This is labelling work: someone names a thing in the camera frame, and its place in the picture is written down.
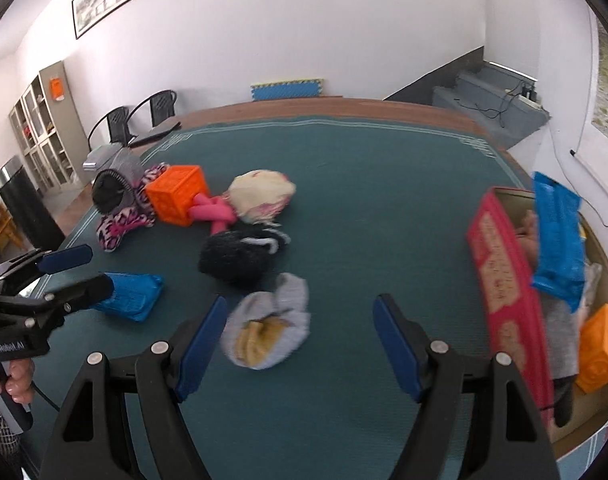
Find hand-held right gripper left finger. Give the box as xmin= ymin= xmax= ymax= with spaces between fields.
xmin=40 ymin=295 xmax=229 ymax=480

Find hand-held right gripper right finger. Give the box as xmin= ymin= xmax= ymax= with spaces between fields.
xmin=373 ymin=294 xmax=560 ymax=480

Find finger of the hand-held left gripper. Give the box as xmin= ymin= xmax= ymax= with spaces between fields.
xmin=0 ymin=244 xmax=93 ymax=281
xmin=0 ymin=274 xmax=115 ymax=331

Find red cardboard box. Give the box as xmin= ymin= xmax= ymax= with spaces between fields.
xmin=466 ymin=186 xmax=608 ymax=456

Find person's left hand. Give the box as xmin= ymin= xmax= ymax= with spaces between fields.
xmin=0 ymin=359 xmax=37 ymax=406

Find pink leopard plush toy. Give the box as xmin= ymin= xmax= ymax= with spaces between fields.
xmin=96 ymin=162 xmax=169 ymax=253

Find black trash bin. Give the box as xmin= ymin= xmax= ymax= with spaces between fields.
xmin=0 ymin=155 xmax=67 ymax=251

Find grey desk fan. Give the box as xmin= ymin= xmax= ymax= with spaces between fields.
xmin=82 ymin=144 xmax=143 ymax=218

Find black fuzzy striped sock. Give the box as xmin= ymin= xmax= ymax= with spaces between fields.
xmin=198 ymin=225 xmax=291 ymax=288

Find grey sock with yellow lining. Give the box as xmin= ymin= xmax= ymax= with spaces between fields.
xmin=220 ymin=272 xmax=312 ymax=371

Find orange plastic crate cube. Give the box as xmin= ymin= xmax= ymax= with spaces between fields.
xmin=144 ymin=165 xmax=212 ymax=227

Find grey glass door cabinet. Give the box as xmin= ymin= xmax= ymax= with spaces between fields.
xmin=8 ymin=60 xmax=89 ymax=196

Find pink knotted toy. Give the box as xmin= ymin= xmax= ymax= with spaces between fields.
xmin=190 ymin=191 xmax=237 ymax=235

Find black chair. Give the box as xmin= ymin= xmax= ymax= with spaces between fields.
xmin=128 ymin=90 xmax=179 ymax=128
xmin=87 ymin=106 xmax=139 ymax=151

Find green table mat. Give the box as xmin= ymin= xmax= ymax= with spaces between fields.
xmin=21 ymin=116 xmax=575 ymax=480

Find cream sock bundle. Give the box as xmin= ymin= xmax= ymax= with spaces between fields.
xmin=227 ymin=169 xmax=297 ymax=223

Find grey sock with black toe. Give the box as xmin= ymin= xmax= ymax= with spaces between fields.
xmin=539 ymin=292 xmax=585 ymax=428

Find tan cloth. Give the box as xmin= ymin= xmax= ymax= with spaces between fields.
xmin=515 ymin=210 xmax=541 ymax=268

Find grey stairs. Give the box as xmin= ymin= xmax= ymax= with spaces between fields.
xmin=431 ymin=60 xmax=552 ymax=148

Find blue yellow foam mat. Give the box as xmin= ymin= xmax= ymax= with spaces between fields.
xmin=250 ymin=78 xmax=325 ymax=103

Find black cable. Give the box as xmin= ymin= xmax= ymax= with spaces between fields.
xmin=454 ymin=80 xmax=530 ymax=121

